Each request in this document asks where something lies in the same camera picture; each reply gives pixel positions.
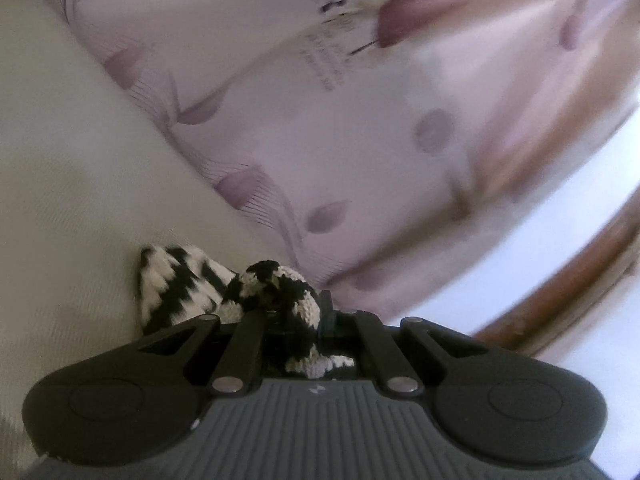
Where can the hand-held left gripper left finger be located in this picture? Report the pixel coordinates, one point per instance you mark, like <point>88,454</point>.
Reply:
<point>247,332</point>

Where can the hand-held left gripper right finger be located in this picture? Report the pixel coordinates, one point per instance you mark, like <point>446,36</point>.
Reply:
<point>364,332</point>

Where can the black and white knitted garment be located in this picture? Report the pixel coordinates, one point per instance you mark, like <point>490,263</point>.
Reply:
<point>175,285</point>

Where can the brown wooden door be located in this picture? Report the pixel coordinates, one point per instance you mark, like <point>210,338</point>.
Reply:
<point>565,290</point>

